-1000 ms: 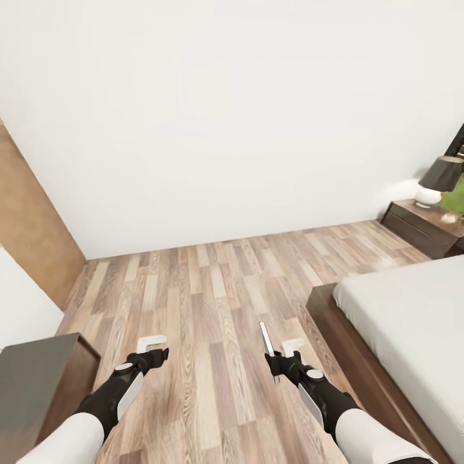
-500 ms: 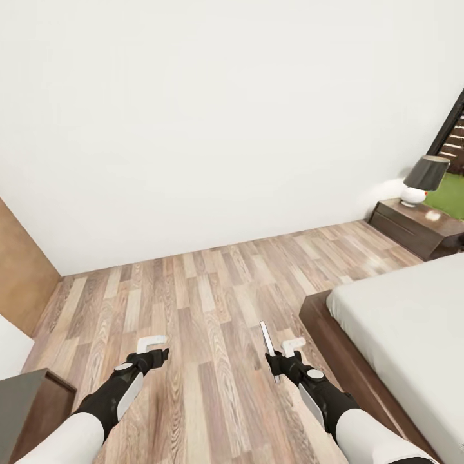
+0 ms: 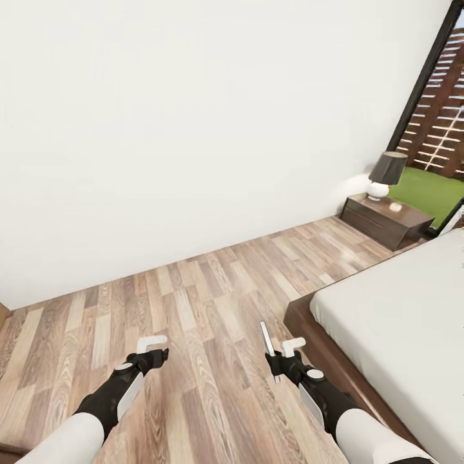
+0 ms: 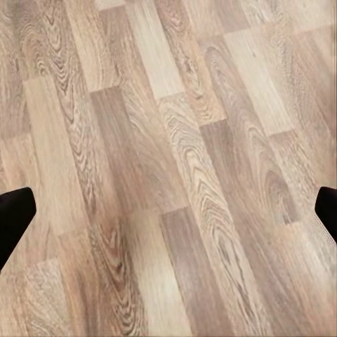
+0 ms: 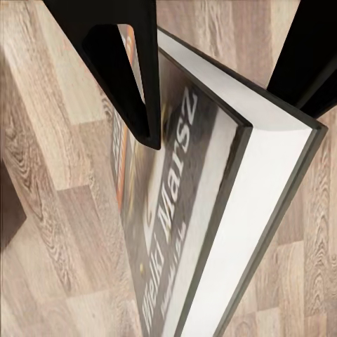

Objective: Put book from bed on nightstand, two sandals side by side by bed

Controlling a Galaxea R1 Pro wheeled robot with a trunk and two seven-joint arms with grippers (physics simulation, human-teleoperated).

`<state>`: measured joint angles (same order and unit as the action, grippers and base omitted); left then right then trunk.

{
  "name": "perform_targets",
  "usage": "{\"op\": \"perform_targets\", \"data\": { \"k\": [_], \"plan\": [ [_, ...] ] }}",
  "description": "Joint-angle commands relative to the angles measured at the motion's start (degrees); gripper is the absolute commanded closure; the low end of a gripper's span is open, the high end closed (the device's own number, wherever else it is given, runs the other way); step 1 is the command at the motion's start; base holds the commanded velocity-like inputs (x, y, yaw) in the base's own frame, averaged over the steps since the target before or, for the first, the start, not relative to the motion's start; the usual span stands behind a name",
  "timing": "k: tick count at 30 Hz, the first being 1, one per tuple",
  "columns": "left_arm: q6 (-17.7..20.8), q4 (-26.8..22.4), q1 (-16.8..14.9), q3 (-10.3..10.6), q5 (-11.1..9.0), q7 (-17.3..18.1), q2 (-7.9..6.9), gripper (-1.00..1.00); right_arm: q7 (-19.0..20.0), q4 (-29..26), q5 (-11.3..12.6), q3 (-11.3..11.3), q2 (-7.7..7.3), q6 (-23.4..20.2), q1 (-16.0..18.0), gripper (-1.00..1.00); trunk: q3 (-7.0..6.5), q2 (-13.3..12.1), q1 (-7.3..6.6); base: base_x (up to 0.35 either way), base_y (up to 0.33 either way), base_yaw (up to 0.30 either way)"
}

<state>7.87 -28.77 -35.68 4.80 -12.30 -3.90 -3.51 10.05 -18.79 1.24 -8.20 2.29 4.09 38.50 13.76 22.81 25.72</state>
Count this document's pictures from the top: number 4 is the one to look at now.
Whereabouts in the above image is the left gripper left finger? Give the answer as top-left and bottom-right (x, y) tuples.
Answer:
(0, 187), (37, 271)

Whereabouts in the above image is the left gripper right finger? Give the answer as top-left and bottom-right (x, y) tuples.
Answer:
(315, 186), (337, 243)

